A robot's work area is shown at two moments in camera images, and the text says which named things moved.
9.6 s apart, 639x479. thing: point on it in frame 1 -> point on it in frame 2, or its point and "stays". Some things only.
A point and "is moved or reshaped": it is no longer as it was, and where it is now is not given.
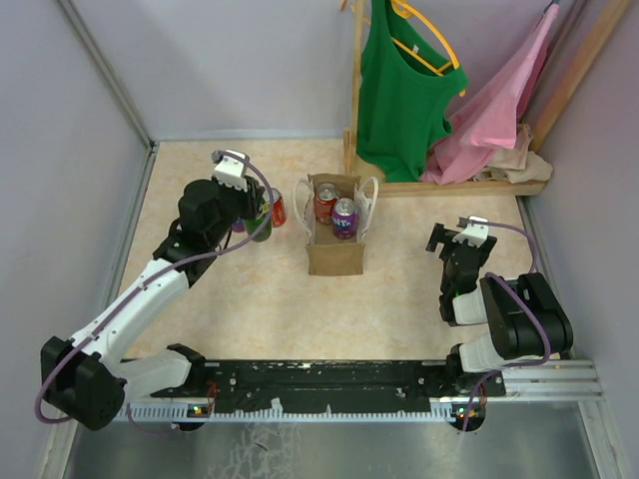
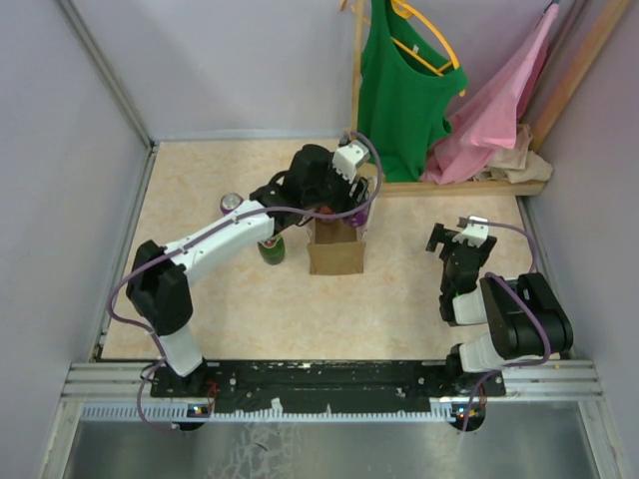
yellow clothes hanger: (406, 8) stays
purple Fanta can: (344, 219) -> (357, 220)
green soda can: (252, 225) is moved or reshaped
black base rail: (330, 387) stays
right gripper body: (444, 236) stays
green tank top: (406, 88) stays
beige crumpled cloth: (517, 165) stays
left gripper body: (235, 204) -> (335, 192)
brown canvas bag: (326, 255) stays
